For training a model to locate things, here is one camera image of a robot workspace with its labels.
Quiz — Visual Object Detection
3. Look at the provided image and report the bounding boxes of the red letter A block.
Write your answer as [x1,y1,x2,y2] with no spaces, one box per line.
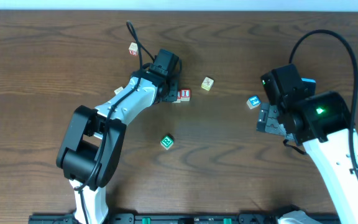
[173,91,181,103]

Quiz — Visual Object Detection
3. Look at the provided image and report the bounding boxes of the red letter I block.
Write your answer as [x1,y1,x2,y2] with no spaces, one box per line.
[180,89,191,101]

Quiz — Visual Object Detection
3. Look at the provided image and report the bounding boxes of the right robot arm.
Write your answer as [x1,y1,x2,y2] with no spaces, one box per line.
[267,90,358,223]

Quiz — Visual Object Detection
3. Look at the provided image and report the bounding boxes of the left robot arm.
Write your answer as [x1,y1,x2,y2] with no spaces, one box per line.
[56,70,178,223]

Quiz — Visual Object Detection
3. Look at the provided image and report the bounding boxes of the blue number 2 block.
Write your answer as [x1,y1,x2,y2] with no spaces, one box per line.
[247,95,261,110]

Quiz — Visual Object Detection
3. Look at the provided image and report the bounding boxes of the wooden block yellow side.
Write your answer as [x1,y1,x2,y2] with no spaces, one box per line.
[201,77,214,91]

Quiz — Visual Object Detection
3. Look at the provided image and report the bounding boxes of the plain cream wooden block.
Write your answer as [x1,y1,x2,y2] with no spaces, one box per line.
[114,86,124,95]

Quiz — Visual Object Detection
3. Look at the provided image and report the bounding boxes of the green letter R block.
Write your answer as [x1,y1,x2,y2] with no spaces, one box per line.
[160,135,174,150]

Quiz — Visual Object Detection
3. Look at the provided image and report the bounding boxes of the wooden block red bottom edge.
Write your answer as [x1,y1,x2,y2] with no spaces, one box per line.
[129,42,139,56]

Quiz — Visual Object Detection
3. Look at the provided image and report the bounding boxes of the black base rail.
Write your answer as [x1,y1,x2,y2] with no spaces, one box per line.
[28,212,341,224]

